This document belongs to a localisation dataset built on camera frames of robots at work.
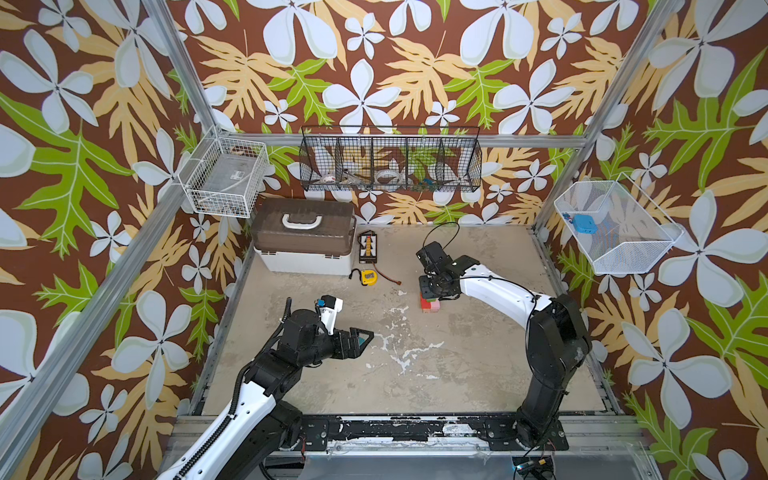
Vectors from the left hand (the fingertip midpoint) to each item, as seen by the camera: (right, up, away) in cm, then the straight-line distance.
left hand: (360, 331), depth 74 cm
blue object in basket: (+65, +29, +12) cm, 72 cm away
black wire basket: (+8, +52, +24) cm, 58 cm away
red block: (+19, +4, +19) cm, 27 cm away
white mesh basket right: (+71, +25, +2) cm, 75 cm away
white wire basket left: (-41, +43, +13) cm, 61 cm away
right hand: (+19, +9, +17) cm, 27 cm away
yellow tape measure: (+1, +12, +30) cm, 32 cm away
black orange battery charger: (0, +25, +40) cm, 47 cm away
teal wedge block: (+1, -1, -5) cm, 6 cm away
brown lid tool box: (-19, +26, +16) cm, 36 cm away
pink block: (+22, +3, +19) cm, 29 cm away
